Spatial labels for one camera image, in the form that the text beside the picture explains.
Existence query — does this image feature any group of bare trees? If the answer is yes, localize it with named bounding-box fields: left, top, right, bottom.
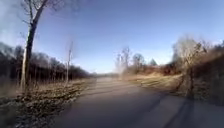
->
left=114, top=46, right=159, bottom=76

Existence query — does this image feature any grey asphalt path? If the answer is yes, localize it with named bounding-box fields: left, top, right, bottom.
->
left=49, top=77, right=224, bottom=128

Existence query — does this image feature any thin bare tree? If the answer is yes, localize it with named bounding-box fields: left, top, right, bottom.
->
left=64, top=41, right=75, bottom=84

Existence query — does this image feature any dry grass slope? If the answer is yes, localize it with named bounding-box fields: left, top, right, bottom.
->
left=120, top=72, right=224, bottom=107

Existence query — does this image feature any dark bare wood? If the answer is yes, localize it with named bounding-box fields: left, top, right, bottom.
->
left=0, top=41, right=95, bottom=84

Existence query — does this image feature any bare bushy tree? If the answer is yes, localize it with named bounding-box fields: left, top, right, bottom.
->
left=171, top=34, right=211, bottom=98

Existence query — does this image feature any leaf-strewn grass verge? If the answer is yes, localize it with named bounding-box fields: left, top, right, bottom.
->
left=0, top=77, right=98, bottom=128

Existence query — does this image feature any tall bare tree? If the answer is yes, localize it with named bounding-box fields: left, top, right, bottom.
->
left=18, top=0, right=64, bottom=92

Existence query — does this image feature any brown bushy hillside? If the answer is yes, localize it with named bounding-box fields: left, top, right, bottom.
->
left=156, top=39, right=224, bottom=107

